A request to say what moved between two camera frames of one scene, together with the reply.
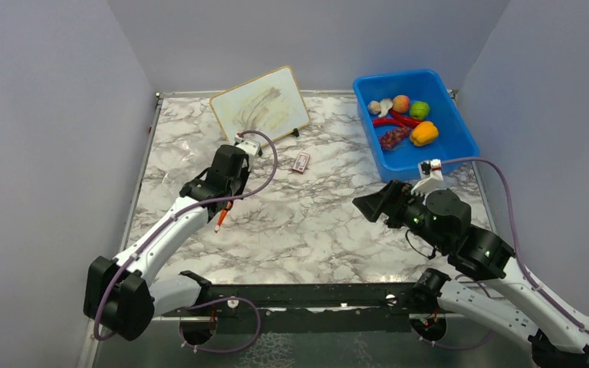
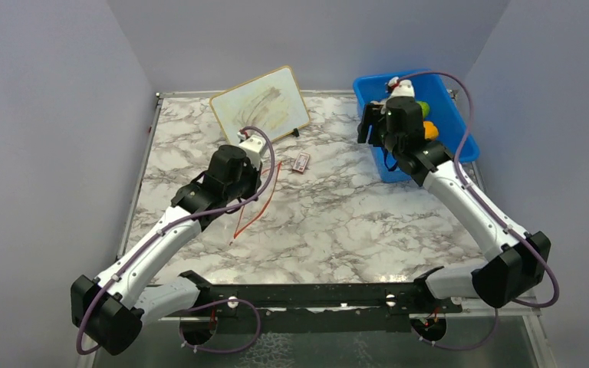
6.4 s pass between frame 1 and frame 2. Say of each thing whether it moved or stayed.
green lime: stayed
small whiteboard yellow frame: stayed
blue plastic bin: stayed
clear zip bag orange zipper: moved
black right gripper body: moved
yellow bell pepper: stayed
